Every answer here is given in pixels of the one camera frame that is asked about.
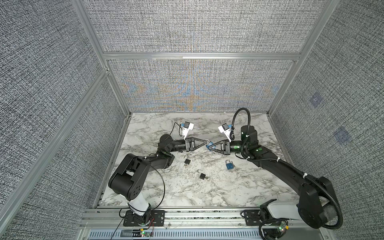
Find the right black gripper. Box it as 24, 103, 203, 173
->
209, 139, 249, 156

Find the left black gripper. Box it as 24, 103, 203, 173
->
168, 139, 205, 155

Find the blue padlock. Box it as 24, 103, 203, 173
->
225, 160, 235, 170
205, 139, 213, 151

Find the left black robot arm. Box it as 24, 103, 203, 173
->
108, 134, 207, 216

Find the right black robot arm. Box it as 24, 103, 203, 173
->
210, 124, 344, 230

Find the lower small black padlock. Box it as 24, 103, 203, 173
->
197, 169, 210, 181

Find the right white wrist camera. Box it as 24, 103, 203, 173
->
218, 124, 235, 142

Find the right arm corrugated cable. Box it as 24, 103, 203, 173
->
230, 107, 344, 230

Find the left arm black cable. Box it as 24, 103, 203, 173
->
109, 121, 184, 240

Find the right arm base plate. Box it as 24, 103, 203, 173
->
240, 209, 288, 226

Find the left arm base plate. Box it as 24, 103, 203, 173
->
123, 210, 166, 228

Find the aluminium frame back bar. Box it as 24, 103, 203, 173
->
103, 53, 301, 61

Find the aluminium front rail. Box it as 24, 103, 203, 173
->
76, 207, 335, 240

